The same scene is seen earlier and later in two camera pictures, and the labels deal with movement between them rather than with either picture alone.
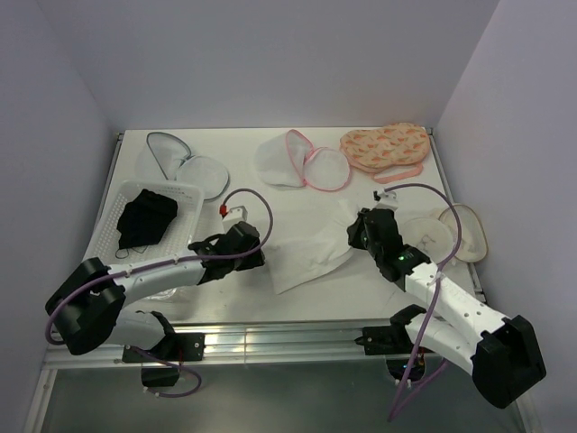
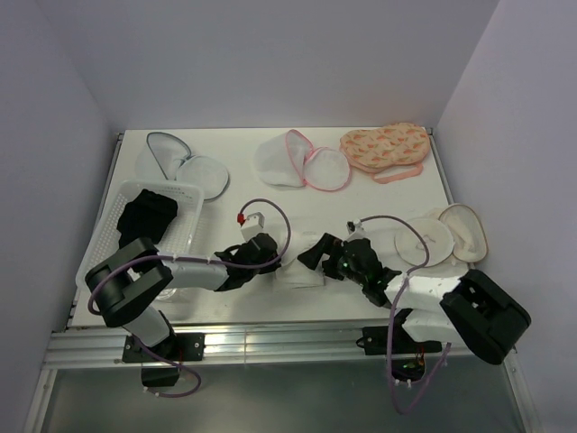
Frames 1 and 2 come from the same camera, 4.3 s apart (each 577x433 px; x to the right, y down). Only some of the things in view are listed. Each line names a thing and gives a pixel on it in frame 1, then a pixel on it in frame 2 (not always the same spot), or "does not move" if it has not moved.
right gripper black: [354, 229] to [329, 244]
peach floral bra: [391, 153] does not move
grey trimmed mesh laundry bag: [179, 165] does not move
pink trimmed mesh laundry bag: [289, 160] does not move
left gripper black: [254, 259] to [270, 268]
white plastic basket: [175, 241] does not move
